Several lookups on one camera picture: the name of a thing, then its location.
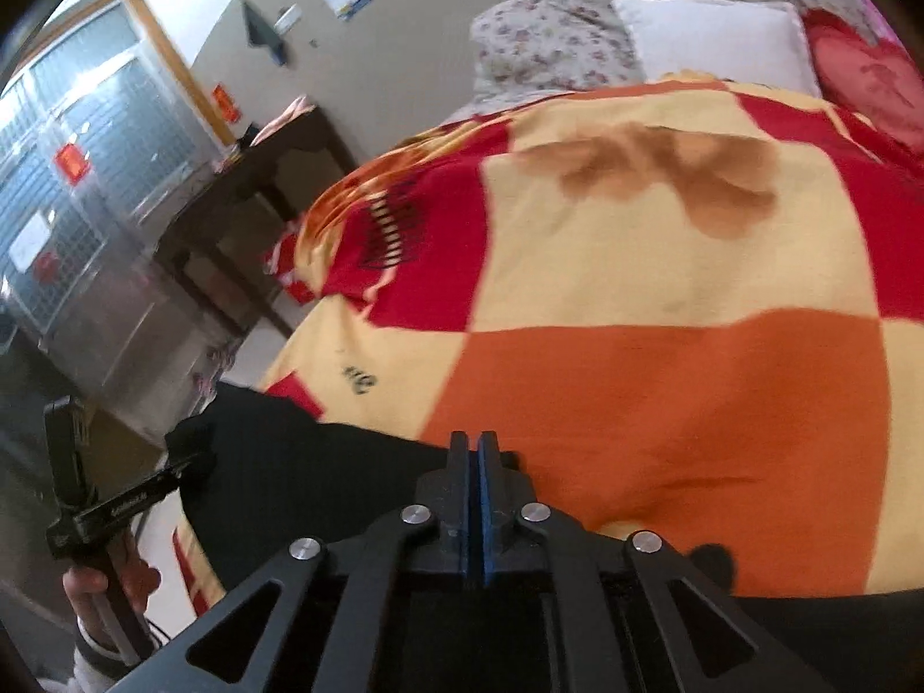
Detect dark wooden table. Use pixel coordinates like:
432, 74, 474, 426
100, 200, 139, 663
153, 104, 360, 342

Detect floral quilt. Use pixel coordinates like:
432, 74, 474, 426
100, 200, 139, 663
442, 0, 885, 120

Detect red heart pillow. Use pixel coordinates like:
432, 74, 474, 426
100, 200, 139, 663
801, 7, 924, 176

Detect person's left hand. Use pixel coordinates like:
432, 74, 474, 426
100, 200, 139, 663
62, 541, 163, 638

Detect white pillow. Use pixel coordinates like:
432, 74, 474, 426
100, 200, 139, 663
610, 0, 825, 99

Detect black pants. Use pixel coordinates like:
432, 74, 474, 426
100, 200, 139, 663
165, 381, 741, 693

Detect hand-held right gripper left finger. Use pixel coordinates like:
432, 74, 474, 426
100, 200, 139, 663
115, 431, 472, 693

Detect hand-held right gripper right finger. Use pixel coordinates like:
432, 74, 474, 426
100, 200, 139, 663
472, 431, 840, 693

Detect red door sticker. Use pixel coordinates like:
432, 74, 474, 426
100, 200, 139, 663
55, 145, 92, 185

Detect black wall bracket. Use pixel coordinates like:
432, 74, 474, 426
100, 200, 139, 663
240, 0, 288, 63

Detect pink cloth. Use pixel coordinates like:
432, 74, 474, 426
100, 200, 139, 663
247, 94, 320, 144

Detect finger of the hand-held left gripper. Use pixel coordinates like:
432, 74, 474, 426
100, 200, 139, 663
167, 446, 219, 483

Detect glass lattice door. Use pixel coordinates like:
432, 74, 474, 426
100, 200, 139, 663
0, 0, 241, 443

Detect red yellow orange checkered blanket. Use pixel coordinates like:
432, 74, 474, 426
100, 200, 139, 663
172, 70, 924, 618

